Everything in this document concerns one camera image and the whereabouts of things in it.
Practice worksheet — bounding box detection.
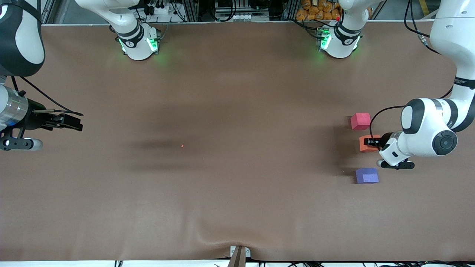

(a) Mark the orange foam cube block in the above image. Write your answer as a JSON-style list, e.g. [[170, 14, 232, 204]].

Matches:
[[359, 135, 383, 153]]

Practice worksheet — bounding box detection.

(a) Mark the red foam cube block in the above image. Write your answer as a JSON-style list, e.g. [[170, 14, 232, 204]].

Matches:
[[350, 113, 371, 131]]

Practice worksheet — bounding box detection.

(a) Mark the purple foam cube block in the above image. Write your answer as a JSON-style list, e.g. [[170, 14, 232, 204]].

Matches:
[[356, 168, 379, 184]]

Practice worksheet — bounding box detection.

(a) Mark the large table cover cloth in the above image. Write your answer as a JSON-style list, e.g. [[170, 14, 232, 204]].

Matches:
[[0, 20, 475, 262]]

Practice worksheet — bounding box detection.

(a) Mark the bag of orange round items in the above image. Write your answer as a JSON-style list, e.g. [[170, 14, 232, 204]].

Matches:
[[296, 0, 373, 22]]

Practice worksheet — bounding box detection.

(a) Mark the white power strip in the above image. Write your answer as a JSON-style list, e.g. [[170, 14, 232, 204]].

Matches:
[[147, 3, 172, 15]]

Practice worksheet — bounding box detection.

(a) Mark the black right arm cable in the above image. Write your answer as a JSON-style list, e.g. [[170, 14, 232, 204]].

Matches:
[[11, 76, 84, 116]]

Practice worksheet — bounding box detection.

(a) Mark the aluminium frame profile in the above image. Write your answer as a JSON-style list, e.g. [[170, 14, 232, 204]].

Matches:
[[39, 0, 56, 25]]

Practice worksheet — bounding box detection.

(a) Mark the aluminium frame post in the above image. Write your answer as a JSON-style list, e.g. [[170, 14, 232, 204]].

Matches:
[[184, 0, 201, 22], [284, 0, 301, 21]]

